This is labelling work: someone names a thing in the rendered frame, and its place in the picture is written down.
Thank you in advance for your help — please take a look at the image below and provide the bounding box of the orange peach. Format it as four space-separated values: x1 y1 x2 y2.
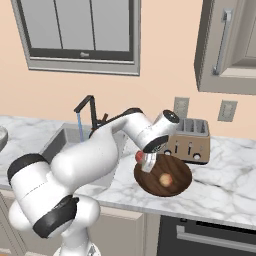
158 173 174 187

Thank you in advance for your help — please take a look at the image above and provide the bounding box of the grey bowl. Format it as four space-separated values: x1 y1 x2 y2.
0 125 9 153

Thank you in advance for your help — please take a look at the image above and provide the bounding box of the blue water stream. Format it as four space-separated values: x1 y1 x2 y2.
76 112 84 143

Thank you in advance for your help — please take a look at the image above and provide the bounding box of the red peach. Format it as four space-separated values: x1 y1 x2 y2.
134 150 145 164

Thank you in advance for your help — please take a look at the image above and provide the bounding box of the grey wall cupboard door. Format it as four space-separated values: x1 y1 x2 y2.
193 0 256 96

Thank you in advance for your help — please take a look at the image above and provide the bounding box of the dark wooden bowl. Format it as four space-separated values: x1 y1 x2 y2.
133 153 194 198

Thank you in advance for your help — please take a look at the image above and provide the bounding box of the black sink faucet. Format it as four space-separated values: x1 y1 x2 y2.
73 94 110 132

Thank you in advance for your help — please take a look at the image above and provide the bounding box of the beige base cupboard door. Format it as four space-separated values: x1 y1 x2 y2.
87 205 147 256
0 189 28 256

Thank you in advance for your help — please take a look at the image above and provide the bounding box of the beige four-slot toaster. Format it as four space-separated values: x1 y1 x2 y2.
162 117 212 166

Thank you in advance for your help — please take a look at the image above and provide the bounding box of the grey framed window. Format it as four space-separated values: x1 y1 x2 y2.
10 0 142 77

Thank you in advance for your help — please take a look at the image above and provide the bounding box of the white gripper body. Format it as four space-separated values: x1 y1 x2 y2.
140 152 158 174

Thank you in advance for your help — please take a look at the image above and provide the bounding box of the silver dishwasher handle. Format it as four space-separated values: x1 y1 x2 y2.
175 224 256 254

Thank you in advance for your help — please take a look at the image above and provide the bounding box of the grey wall outlet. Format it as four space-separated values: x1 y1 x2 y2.
173 96 191 120
217 99 239 123

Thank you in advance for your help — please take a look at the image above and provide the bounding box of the grey steel sink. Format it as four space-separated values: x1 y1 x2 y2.
39 122 130 188

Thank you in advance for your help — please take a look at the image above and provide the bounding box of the silver cupboard handle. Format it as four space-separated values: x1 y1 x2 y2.
212 8 234 76

